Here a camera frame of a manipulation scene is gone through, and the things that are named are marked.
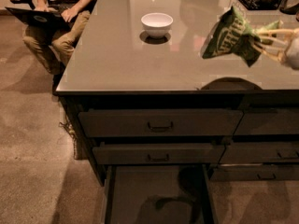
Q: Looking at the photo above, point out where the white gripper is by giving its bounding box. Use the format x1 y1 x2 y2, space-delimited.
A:
251 29 299 70

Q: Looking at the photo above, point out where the top right drawer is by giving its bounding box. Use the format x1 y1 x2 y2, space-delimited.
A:
235 108 299 135

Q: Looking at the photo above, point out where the black laptop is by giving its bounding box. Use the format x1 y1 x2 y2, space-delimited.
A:
6 7 69 28

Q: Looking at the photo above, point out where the seated person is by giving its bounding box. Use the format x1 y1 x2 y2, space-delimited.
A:
21 0 97 95

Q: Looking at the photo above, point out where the dark round object on counter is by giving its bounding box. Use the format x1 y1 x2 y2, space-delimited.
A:
279 0 299 15

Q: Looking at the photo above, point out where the green jalapeno chip bag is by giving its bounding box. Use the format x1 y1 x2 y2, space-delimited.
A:
201 6 282 67

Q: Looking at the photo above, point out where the open bottom left drawer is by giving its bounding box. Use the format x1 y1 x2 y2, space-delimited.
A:
101 164 219 224

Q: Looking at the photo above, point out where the bottom right drawer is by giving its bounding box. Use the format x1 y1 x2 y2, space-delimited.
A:
207 164 299 181

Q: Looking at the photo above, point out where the top left drawer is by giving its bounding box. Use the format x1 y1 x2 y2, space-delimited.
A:
78 109 243 137

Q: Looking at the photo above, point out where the middle left drawer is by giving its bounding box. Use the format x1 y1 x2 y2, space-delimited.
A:
93 143 224 165

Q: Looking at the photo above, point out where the middle right drawer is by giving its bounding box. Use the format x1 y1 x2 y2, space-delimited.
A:
220 142 299 164

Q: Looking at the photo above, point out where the white ceramic bowl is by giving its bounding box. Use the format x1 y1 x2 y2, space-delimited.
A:
141 13 173 38

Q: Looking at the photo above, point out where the cable bundle on floor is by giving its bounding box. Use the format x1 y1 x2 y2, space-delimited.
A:
58 115 78 161

